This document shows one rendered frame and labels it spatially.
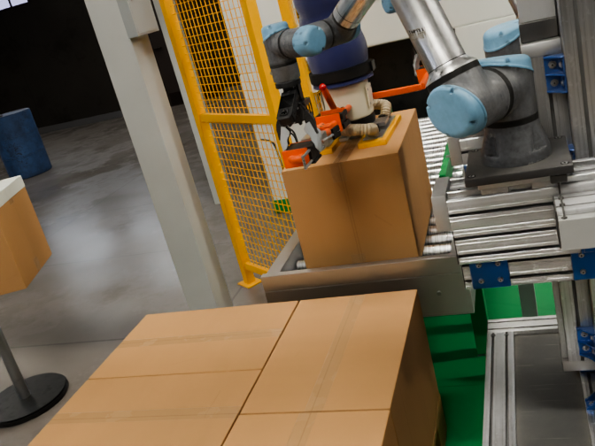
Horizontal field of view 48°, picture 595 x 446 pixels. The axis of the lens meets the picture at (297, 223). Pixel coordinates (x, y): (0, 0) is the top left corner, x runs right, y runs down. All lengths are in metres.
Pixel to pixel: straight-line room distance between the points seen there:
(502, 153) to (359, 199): 0.80
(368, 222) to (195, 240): 1.18
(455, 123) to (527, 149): 0.20
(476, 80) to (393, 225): 0.94
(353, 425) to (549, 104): 0.90
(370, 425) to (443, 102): 0.75
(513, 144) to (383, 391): 0.67
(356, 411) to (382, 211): 0.79
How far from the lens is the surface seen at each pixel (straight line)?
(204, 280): 3.29
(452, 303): 2.26
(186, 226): 3.20
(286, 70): 1.83
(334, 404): 1.72
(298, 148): 1.85
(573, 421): 2.11
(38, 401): 3.45
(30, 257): 3.16
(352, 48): 2.33
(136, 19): 3.03
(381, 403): 1.69
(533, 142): 1.55
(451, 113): 1.41
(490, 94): 1.43
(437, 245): 2.42
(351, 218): 2.26
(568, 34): 1.68
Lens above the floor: 1.52
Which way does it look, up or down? 19 degrees down
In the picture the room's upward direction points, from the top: 15 degrees counter-clockwise
